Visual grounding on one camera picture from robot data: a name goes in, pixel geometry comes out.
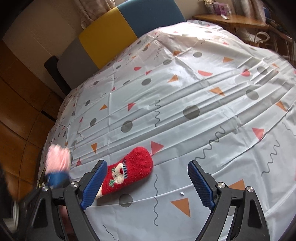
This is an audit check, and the tricolour sofa backrest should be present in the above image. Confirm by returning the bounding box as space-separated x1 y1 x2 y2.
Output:
56 1 186 94

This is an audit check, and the wooden side table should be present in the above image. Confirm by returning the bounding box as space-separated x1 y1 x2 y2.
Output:
192 14 269 30

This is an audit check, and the red christmas sock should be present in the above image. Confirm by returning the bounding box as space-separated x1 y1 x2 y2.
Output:
95 147 153 199

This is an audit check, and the purple box on table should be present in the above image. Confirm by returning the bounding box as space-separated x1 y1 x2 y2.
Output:
213 2 231 16

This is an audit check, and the pink towel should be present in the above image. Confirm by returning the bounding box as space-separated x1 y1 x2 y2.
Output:
43 143 72 189

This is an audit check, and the patterned white tablecloth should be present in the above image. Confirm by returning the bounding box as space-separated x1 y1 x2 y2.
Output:
45 21 295 240

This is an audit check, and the floral curtain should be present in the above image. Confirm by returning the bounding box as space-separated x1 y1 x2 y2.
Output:
74 0 116 29

